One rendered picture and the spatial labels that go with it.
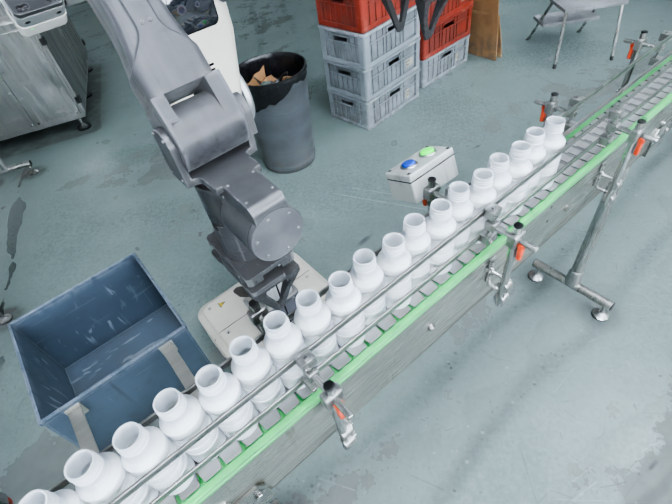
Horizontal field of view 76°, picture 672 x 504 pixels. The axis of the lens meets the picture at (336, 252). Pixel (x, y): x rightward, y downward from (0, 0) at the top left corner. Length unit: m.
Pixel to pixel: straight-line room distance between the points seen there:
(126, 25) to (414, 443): 1.61
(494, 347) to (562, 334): 0.30
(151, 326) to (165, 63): 0.99
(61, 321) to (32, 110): 3.17
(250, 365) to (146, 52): 0.42
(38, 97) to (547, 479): 4.10
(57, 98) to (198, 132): 3.85
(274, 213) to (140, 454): 0.39
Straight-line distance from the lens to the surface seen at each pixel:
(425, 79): 3.71
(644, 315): 2.28
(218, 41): 1.06
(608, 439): 1.93
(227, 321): 1.85
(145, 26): 0.42
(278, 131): 2.72
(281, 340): 0.66
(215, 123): 0.41
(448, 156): 1.00
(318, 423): 0.84
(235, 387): 0.66
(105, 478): 0.68
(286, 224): 0.40
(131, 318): 1.34
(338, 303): 0.69
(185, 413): 0.65
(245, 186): 0.40
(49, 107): 4.27
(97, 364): 1.33
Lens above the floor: 1.68
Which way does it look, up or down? 46 degrees down
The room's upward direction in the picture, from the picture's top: 10 degrees counter-clockwise
